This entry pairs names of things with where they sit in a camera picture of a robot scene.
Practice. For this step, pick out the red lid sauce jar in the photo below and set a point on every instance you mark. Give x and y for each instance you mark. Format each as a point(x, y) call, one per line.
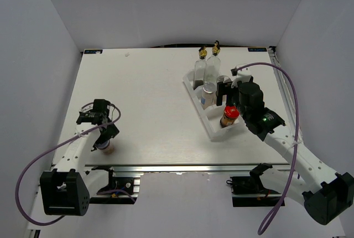
point(230, 115)

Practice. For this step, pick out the silver lid white canister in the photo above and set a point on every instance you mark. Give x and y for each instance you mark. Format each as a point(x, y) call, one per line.
point(223, 79)

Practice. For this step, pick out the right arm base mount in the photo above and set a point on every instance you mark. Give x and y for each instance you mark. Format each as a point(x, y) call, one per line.
point(249, 192)

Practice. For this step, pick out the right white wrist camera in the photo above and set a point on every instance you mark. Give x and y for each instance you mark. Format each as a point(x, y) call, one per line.
point(241, 74)

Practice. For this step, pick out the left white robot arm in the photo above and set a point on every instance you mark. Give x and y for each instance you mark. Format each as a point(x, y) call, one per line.
point(66, 190)

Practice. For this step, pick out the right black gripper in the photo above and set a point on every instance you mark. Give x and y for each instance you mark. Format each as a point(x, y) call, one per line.
point(224, 89)

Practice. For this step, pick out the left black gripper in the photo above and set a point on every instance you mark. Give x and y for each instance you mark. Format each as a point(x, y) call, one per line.
point(111, 132)

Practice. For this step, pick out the clear glass cruet bottle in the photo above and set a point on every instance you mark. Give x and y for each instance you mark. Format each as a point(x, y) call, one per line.
point(213, 64)

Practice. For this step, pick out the glass cruet dark powder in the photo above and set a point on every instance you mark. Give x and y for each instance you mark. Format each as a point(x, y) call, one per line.
point(199, 68)

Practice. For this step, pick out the silver shaker blue label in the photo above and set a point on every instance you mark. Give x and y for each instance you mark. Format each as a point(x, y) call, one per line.
point(208, 94)

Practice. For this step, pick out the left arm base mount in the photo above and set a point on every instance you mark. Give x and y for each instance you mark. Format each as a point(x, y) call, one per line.
point(108, 186)

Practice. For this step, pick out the small jar labelled lid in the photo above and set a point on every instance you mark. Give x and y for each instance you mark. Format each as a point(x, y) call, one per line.
point(106, 148)

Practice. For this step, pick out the white plastic organizer tray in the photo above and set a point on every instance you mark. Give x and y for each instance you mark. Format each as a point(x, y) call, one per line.
point(211, 116)

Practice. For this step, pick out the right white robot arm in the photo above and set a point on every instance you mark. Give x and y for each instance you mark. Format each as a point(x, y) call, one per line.
point(323, 192)

